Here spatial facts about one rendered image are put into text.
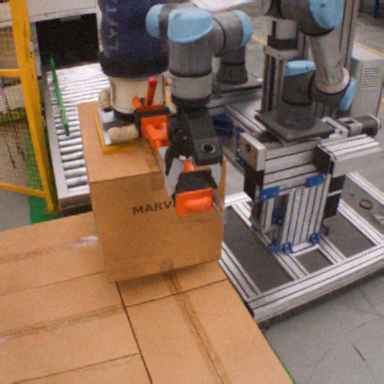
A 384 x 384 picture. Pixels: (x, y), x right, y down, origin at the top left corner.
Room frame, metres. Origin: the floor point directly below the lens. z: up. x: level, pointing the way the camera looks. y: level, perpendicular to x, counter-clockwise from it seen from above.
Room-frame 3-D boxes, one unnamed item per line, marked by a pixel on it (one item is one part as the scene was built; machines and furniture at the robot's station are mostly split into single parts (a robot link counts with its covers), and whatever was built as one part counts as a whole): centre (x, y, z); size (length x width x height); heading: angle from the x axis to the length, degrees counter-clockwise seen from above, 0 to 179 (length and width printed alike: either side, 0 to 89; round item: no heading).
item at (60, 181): (2.59, 1.03, 0.50); 2.31 x 0.05 x 0.19; 21
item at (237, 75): (1.83, -0.18, 1.09); 0.15 x 0.15 x 0.10
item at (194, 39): (0.70, 0.00, 1.50); 0.09 x 0.08 x 0.11; 141
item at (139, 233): (1.26, 0.19, 0.87); 0.60 x 0.40 x 0.40; 18
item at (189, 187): (0.69, 0.01, 1.20); 0.08 x 0.07 x 0.05; 17
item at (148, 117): (1.02, 0.11, 1.20); 0.10 x 0.08 x 0.06; 107
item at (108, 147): (1.23, 0.28, 1.10); 0.34 x 0.10 x 0.05; 17
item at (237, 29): (0.79, -0.04, 1.50); 0.11 x 0.11 x 0.08; 51
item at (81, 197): (1.61, 0.30, 0.58); 0.70 x 0.03 x 0.06; 111
